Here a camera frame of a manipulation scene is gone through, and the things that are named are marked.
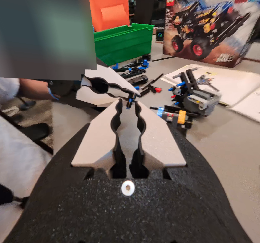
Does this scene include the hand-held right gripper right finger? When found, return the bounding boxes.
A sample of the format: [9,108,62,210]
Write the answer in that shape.
[130,101,187,179]

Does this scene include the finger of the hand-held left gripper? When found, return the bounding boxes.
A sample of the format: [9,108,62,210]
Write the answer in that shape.
[76,78,130,108]
[84,64,141,98]

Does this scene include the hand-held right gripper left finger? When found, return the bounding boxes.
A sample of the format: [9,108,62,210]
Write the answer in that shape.
[71,98,127,179]

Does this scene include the small black lego connector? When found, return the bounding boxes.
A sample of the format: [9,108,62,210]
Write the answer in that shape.
[126,93,137,108]

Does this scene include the person's left forearm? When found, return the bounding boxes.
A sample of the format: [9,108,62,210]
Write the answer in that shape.
[19,78,60,101]

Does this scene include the heap of black lego beams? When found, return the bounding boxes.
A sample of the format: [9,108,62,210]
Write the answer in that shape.
[113,54,152,79]

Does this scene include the black lego block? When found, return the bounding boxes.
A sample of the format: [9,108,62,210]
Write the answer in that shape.
[128,75,149,85]

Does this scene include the small lego beam assembly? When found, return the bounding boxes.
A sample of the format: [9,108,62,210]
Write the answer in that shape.
[150,105,200,137]

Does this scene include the grey lego beam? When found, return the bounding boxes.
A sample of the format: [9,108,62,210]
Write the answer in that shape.
[141,79,155,90]

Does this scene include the thin long black lego axle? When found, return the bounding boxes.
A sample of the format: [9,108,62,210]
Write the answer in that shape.
[152,56,175,62]

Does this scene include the grey black lego chassis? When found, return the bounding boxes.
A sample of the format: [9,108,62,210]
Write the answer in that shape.
[168,69,222,117]

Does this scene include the lego instruction booklet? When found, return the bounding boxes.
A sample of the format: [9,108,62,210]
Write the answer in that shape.
[163,64,260,122]

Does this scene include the lego set box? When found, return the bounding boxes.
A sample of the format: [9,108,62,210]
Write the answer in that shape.
[163,0,260,68]

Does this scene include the green plastic bin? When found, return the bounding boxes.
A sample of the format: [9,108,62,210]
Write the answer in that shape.
[93,23,155,66]

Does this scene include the black office chair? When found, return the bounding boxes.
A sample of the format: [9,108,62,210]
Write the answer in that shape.
[0,97,53,154]

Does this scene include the person's grey shirt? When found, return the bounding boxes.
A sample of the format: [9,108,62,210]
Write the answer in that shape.
[0,78,53,243]

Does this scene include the black strap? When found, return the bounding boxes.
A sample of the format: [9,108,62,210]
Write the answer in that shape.
[0,183,29,209]

